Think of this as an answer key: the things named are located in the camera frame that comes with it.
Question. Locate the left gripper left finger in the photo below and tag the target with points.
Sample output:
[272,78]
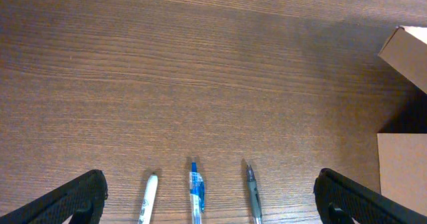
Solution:
[80,201]

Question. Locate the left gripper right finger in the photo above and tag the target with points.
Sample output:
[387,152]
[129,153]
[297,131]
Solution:
[342,200]

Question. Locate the dark grey pen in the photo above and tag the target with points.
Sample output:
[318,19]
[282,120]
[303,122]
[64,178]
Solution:
[254,195]

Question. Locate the open cardboard box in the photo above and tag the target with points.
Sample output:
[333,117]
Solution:
[402,141]

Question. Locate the blue ballpoint pen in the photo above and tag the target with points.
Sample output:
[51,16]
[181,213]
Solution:
[197,194]

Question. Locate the black and white marker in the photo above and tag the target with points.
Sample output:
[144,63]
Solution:
[148,200]

